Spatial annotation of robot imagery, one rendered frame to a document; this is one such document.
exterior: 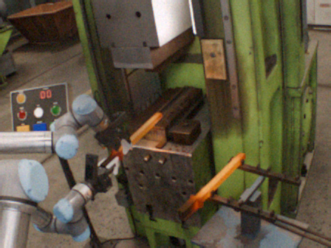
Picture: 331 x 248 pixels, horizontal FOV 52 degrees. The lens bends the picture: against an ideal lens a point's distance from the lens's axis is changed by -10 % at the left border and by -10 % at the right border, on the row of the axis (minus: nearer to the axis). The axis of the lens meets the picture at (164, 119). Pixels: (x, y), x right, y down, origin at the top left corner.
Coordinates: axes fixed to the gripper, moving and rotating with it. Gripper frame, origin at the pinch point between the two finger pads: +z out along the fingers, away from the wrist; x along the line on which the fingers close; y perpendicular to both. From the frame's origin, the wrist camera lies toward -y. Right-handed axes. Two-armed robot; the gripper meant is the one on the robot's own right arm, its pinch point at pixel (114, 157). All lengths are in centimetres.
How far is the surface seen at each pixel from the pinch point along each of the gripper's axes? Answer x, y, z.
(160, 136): 4.9, 5.6, 27.7
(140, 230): -36, 94, 43
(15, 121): -68, -6, 5
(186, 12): 13, -44, 54
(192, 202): 38.2, 5.4, -9.8
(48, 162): -177, 99, 93
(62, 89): -44, -17, 22
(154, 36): 11, -41, 27
